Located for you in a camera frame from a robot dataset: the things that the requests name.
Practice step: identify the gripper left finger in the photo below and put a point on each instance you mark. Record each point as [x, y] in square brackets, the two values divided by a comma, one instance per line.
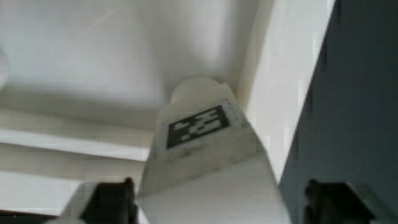
[102, 204]

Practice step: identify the white square table top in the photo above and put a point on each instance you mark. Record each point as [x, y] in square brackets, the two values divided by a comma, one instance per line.
[99, 53]

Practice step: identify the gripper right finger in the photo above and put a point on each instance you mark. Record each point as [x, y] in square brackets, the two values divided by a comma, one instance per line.
[344, 203]

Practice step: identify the white U-shaped fence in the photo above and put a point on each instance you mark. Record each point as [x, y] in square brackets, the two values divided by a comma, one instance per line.
[46, 195]

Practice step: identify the white table leg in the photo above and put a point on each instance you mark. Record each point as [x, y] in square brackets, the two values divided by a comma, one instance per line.
[209, 183]

